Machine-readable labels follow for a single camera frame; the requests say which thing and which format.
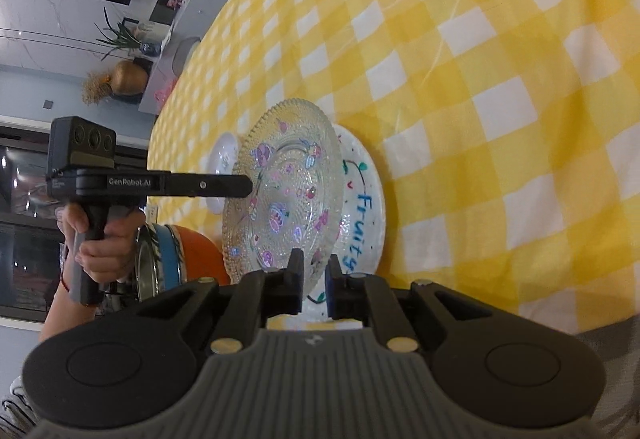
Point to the large steel bowl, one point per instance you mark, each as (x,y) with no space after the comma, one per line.
(145,264)

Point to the clear patterned glass plate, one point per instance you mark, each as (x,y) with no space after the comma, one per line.
(295,154)

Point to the person's left hand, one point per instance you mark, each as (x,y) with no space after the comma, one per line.
(117,244)

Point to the person's left forearm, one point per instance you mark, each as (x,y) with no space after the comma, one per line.
(62,314)

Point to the green leafy plant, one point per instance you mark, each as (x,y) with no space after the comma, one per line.
(120,34)

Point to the dark glass door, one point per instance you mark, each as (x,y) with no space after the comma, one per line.
(25,229)

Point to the striped grey clothing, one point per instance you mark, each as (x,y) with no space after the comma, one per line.
(15,411)

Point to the marble tv bench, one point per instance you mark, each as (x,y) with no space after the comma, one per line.
(165,69)

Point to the white printed plate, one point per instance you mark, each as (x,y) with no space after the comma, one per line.
(367,199)

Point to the blue glass vase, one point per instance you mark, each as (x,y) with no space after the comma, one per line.
(149,48)

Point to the yellow checked tablecloth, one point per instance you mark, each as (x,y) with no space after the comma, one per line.
(475,94)

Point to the dried plant bunch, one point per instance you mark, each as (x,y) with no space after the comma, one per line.
(95,88)

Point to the gold vase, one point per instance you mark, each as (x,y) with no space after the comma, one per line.
(129,78)

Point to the orange bowl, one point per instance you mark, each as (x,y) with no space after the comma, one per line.
(202,249)

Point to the small white plate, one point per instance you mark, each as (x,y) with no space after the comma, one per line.
(222,154)

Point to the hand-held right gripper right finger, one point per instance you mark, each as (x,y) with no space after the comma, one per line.
(330,289)

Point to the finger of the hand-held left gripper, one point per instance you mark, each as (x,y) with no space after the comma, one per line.
(210,185)

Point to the blue striped bowl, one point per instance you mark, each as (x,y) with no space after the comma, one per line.
(170,259)

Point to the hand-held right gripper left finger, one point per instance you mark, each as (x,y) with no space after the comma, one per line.
(299,279)

